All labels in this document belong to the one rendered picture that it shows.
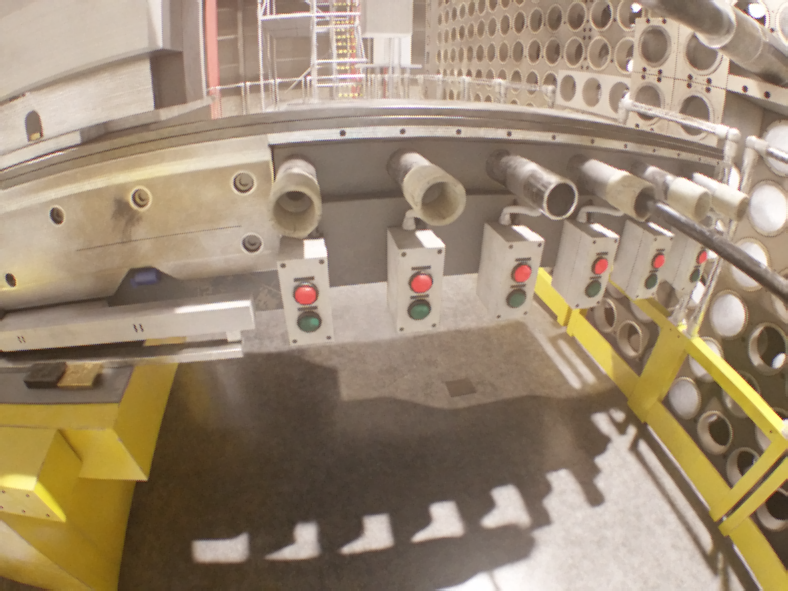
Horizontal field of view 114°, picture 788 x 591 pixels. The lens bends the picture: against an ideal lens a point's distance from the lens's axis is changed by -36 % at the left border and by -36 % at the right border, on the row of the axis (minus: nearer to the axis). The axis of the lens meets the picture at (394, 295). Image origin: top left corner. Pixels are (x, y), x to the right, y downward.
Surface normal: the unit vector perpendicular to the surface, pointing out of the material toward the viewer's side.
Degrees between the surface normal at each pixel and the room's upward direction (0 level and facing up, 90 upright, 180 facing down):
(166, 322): 90
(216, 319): 90
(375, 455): 0
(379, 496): 0
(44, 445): 0
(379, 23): 90
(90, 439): 90
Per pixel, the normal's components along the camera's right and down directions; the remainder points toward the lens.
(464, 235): 0.21, 0.52
